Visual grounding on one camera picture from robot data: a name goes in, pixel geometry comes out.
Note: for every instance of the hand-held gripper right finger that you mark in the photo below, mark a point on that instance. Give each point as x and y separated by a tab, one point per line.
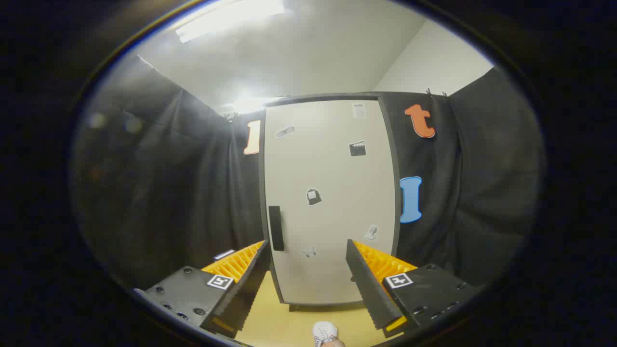
368	289

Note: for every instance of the ceiling light panel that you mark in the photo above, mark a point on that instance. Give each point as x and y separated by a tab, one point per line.
226	19

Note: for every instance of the black backdrop cloth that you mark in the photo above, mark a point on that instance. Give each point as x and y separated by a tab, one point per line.
159	193

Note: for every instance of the white shoe cabinet door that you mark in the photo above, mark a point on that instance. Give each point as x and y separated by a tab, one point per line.
332	217

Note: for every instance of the blue spine book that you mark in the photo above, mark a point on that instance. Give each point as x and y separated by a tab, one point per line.
224	254

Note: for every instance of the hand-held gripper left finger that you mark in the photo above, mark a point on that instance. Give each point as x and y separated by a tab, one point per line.
248	289

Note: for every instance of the white shoe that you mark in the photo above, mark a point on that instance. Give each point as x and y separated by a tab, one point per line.
324	331

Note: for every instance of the grey shoe cabinet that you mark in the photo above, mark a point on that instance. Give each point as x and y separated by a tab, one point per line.
318	99

